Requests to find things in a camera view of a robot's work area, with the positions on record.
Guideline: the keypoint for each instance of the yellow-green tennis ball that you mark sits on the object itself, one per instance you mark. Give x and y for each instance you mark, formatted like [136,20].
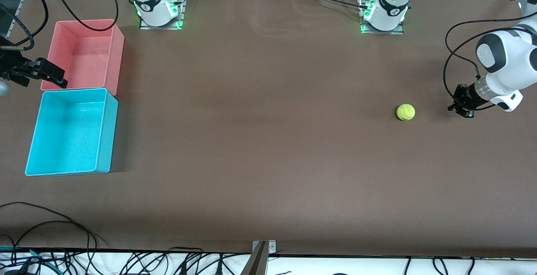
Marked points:
[405,112]

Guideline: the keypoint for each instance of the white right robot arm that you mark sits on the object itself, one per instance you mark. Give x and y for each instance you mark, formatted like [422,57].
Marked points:
[151,6]

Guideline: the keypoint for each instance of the metal table edge bracket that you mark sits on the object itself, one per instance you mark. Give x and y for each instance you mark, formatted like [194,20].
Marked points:
[272,247]

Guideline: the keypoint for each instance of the blue plastic bin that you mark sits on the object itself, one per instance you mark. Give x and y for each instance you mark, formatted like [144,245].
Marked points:
[67,140]

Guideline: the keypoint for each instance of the pink plastic bin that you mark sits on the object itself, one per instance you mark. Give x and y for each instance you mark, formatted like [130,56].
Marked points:
[84,56]

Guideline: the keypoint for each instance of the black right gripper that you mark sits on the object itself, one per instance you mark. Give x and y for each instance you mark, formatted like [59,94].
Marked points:
[12,72]

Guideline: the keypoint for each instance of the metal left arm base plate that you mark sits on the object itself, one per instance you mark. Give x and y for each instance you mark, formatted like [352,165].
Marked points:
[399,30]

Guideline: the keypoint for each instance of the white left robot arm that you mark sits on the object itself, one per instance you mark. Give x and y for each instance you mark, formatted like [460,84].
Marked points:
[507,65]

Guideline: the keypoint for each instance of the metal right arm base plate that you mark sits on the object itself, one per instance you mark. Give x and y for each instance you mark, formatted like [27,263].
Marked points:
[183,12]

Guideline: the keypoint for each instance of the brown table cover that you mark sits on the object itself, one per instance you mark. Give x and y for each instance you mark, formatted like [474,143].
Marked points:
[268,161]

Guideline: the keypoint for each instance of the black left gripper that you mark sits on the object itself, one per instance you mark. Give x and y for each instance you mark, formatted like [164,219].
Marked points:
[465,96]

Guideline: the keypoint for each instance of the grey camera pole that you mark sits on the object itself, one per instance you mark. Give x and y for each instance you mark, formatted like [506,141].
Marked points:
[256,264]

